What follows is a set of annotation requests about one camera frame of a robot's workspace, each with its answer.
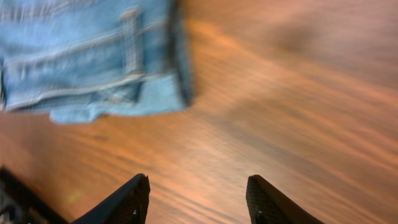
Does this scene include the blue denim jeans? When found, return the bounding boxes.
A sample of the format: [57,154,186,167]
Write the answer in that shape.
[1,0,194,124]

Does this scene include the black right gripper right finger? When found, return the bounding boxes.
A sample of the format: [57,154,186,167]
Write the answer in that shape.
[246,175,323,224]

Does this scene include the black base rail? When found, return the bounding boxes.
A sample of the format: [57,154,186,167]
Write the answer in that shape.
[1,167,68,224]

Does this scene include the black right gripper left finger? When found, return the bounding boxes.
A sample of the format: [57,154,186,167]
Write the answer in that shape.
[73,174,150,224]

